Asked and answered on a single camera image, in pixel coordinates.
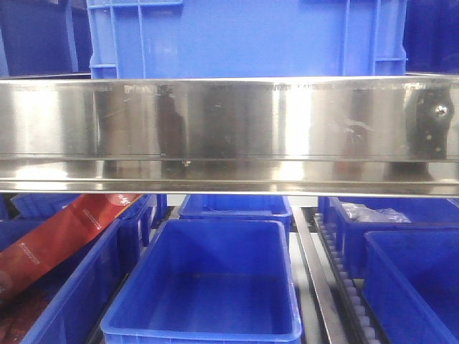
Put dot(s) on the blue bin rear centre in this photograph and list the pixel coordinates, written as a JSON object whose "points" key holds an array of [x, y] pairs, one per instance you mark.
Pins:
{"points": [[242, 207]]}

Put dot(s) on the blue bin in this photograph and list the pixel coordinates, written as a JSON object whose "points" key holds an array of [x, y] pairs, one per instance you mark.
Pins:
{"points": [[242, 207], [348, 235], [411, 284], [64, 305], [42, 205], [209, 281]]}

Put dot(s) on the stainless steel shelf beam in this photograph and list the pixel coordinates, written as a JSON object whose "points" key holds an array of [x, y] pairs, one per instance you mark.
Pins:
{"points": [[298, 136]]}

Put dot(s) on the blue bin front centre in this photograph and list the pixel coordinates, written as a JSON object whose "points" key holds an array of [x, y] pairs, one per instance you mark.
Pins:
{"points": [[209, 281]]}

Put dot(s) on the blue bin rear right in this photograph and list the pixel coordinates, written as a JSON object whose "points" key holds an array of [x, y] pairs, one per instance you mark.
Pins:
{"points": [[348, 235]]}

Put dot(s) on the blue bin front left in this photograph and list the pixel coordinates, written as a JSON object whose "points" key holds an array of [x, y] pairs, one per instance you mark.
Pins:
{"points": [[64, 305]]}

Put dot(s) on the blue bin rear left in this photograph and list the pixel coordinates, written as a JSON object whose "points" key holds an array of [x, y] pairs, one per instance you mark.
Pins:
{"points": [[42, 205]]}

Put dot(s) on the blue bin front right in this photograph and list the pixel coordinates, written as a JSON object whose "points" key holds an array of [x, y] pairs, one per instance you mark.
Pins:
{"points": [[411, 284]]}

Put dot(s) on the screw on shelf beam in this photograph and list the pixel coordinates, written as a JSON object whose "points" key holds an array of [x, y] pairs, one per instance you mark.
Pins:
{"points": [[441, 111]]}

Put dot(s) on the clear plastic bag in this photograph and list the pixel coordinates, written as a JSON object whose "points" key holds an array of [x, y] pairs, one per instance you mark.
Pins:
{"points": [[362, 213]]}

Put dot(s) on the large light blue crate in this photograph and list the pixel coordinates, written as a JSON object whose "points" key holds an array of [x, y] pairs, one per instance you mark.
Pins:
{"points": [[191, 39]]}

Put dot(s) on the red packaging bag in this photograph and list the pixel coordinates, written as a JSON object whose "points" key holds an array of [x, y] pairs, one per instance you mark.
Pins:
{"points": [[58, 238]]}

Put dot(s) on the dark blue crate upper left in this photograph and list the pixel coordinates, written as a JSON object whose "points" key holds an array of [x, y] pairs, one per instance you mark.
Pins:
{"points": [[44, 38]]}

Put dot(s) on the dark blue crate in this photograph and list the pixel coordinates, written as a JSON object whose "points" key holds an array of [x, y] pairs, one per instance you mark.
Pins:
{"points": [[44, 38], [431, 36]]}

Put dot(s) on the dark blue crate upper right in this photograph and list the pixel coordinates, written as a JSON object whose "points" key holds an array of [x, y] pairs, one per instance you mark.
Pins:
{"points": [[431, 36]]}

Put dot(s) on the steel roller track rail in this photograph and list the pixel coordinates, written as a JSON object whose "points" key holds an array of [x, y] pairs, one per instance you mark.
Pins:
{"points": [[331, 305]]}

